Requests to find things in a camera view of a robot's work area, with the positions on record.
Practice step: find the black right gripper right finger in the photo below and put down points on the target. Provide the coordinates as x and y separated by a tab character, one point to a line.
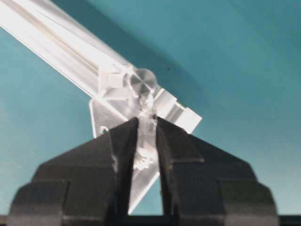
203	185

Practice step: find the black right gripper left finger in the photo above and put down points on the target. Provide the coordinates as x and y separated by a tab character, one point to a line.
86	186

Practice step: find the aluminium pin near-right corner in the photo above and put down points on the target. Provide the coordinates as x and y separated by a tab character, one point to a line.
142	82

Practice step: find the square aluminium extrusion frame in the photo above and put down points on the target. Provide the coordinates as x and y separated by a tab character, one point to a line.
103	74

